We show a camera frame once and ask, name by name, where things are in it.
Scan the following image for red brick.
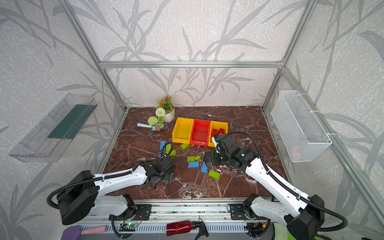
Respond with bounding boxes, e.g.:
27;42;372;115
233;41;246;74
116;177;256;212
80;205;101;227
218;128;226;135
211;129;218;137

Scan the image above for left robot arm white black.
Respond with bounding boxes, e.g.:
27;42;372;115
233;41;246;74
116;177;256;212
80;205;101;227
47;157;176;226

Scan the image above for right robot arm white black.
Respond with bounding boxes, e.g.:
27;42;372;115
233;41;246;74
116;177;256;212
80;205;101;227
204;133;348;240

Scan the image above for green brick bottom right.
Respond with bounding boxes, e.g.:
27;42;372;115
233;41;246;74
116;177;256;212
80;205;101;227
209;170;221;180

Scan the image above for blue brick upright right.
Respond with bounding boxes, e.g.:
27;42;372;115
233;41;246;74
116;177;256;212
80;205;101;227
201;163;208;174

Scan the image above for blue brick upright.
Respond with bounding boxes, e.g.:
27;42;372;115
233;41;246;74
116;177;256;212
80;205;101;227
201;163;208;174
160;141;166;150

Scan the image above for blue brick upright top left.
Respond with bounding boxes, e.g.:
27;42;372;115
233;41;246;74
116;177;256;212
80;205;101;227
160;141;166;150

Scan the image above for right yellow bin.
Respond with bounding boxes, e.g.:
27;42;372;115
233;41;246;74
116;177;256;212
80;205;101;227
208;121;229;147

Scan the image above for yellow bin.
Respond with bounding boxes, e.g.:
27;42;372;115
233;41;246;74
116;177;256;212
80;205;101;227
208;121;229;147
172;117;194;144

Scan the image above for red middle bin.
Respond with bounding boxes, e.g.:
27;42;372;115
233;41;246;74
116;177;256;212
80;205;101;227
190;119;211;147

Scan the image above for blue brick centre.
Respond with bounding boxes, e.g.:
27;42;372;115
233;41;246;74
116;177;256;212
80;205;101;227
188;162;200;168

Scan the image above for small green brick near bins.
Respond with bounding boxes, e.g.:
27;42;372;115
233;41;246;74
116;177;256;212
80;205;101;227
181;144;190;150

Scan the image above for left yellow bin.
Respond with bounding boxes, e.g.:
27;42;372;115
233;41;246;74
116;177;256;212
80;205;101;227
172;117;194;144

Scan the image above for green toy shovel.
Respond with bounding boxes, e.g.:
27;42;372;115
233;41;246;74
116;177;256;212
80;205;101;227
137;117;164;132

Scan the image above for red spray bottle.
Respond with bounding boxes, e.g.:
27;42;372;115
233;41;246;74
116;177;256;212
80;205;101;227
166;220;209;240

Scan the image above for potted plant orange flowers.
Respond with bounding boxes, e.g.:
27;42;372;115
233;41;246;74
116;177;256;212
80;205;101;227
155;96;175;126

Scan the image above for green white cloth object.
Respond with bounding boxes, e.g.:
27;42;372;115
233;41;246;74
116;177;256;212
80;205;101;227
273;223;289;240

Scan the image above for purple pink brush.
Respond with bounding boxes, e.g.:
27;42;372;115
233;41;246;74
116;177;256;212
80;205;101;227
61;226;108;240

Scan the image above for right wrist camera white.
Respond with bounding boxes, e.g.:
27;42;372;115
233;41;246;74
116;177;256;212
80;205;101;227
212;137;218;148

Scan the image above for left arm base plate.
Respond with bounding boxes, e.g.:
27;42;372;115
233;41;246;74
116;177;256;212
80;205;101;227
114;204;152;221

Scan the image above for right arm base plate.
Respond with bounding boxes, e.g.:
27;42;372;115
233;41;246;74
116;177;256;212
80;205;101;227
227;204;248;221

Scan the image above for white wire basket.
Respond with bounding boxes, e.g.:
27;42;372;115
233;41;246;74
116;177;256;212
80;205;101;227
271;90;332;163

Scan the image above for clear wall shelf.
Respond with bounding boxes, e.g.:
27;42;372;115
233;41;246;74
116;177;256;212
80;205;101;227
9;94;97;163

